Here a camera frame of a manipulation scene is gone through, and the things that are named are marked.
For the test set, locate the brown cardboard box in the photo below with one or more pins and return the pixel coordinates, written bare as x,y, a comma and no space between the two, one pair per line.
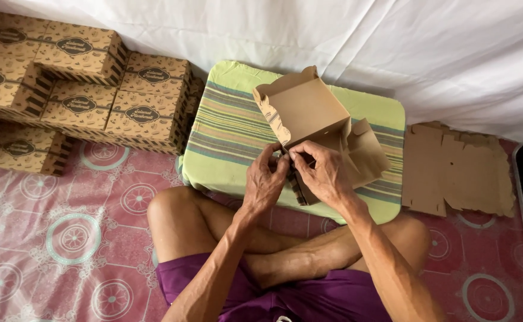
306,112

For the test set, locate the person's leg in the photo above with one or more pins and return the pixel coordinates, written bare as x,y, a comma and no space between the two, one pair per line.
185,223
315,255

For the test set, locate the green striped cushion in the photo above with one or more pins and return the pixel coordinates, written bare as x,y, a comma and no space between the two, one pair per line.
230,134

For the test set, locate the pink patterned mat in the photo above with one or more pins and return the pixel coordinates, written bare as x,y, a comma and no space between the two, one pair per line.
64,241

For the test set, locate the pile of printed cardboard boxes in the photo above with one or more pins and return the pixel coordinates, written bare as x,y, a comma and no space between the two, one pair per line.
82,94

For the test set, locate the person's left hand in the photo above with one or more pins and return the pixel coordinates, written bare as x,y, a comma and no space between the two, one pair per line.
261,183

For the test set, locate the person's left leg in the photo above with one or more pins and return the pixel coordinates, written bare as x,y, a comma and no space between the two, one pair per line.
185,223

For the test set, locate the person's right leg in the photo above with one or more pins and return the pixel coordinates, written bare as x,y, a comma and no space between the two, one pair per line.
315,255

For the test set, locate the white cloth sheet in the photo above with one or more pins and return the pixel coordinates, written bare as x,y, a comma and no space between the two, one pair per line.
377,44

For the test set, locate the person's right hand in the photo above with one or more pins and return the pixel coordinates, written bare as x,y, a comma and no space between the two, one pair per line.
328,176

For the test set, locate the purple shorts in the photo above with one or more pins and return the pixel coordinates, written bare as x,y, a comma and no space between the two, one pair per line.
333,299

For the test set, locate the stack of flat cardboard blanks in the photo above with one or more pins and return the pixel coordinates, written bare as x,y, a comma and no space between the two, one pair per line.
458,174

